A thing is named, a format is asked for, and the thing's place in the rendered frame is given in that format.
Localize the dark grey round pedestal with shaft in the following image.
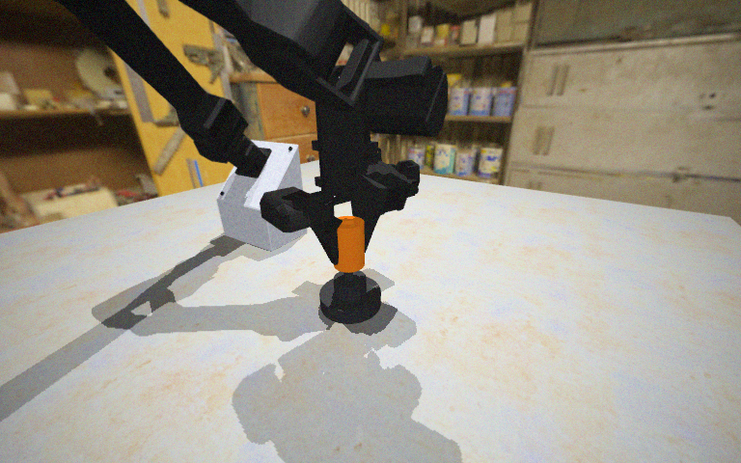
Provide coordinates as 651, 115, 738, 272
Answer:
319, 270, 381, 324

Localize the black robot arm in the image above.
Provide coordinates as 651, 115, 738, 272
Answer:
53, 0, 448, 216

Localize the orange knob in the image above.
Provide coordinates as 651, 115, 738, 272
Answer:
334, 216, 365, 273

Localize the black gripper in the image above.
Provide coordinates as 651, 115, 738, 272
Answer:
260, 131, 381, 265

